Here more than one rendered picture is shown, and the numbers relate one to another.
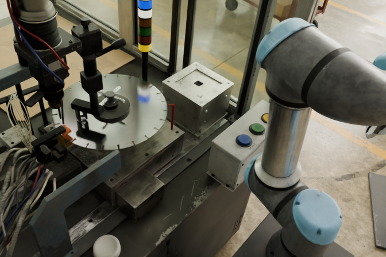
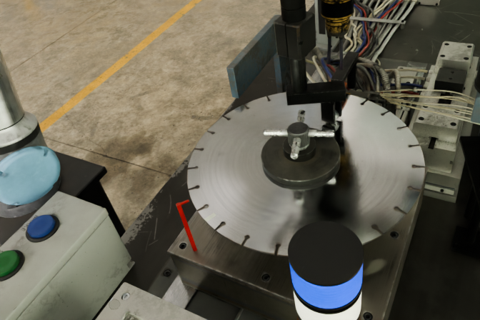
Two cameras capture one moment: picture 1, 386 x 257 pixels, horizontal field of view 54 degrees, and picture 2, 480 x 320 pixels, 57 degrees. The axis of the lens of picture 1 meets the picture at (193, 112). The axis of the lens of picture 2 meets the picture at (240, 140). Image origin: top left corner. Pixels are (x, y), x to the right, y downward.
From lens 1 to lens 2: 1.31 m
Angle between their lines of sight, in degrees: 98
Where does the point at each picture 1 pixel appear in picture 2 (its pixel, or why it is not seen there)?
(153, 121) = (207, 158)
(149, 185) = not seen: hidden behind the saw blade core
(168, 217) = (184, 181)
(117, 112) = (277, 142)
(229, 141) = (72, 217)
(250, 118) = (10, 293)
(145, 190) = not seen: hidden behind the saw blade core
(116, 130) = (263, 125)
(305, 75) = not seen: outside the picture
